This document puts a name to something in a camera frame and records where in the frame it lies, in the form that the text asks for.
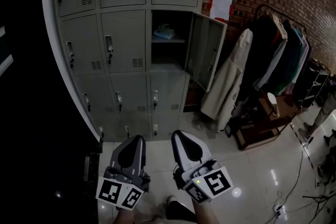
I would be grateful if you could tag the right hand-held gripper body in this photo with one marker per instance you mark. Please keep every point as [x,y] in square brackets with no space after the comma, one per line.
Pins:
[199,175]

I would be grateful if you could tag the brown wooden stand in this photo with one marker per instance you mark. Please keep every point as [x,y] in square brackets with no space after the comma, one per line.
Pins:
[283,110]

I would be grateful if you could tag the dark hanging jacket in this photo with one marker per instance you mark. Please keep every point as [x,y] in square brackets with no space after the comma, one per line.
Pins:
[262,47]

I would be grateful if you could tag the person's dark trouser legs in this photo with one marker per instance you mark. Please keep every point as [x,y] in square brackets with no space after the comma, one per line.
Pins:
[176,215]

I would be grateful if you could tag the teal item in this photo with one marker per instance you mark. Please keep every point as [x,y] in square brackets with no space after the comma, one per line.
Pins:
[164,31]

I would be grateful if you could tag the beige hanging coat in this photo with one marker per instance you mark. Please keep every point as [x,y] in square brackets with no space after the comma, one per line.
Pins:
[225,81]

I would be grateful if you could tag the black shelf unit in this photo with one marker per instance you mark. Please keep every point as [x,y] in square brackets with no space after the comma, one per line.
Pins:
[315,86]

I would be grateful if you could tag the person's left forearm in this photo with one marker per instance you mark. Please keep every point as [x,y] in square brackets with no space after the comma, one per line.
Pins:
[124,216]

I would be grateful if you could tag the black metal clothes rack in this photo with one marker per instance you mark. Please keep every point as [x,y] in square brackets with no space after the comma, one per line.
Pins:
[278,11]

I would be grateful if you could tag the black tripod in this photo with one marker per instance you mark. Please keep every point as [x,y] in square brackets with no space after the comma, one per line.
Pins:
[321,198]

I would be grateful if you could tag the teal hanging garment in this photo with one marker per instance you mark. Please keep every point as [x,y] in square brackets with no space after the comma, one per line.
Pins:
[294,60]

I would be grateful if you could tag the open grey locker door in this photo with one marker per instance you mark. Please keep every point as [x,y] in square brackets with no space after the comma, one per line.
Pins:
[202,49]

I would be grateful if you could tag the person's light shoe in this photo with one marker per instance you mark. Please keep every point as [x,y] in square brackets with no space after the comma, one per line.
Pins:
[171,201]

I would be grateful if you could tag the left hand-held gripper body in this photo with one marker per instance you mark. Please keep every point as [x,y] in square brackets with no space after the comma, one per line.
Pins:
[128,165]

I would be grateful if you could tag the brown hanging garment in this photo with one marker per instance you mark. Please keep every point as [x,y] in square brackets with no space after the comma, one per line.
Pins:
[279,26]

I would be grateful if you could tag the white paper sheet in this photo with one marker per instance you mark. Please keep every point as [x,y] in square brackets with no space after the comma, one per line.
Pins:
[221,4]

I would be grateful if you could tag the grey metal locker cabinet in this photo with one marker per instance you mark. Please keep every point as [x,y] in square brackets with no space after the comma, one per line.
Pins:
[123,39]

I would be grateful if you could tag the person's right forearm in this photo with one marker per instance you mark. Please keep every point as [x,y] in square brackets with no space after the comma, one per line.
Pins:
[202,213]

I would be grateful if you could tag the light grey hanging shirt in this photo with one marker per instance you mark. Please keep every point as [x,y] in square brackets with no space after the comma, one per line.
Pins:
[275,60]

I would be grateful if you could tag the white power strip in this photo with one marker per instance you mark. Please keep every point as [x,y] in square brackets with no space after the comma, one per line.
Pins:
[278,209]

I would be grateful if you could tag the black equipment pile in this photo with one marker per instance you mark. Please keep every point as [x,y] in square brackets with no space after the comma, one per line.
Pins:
[328,165]

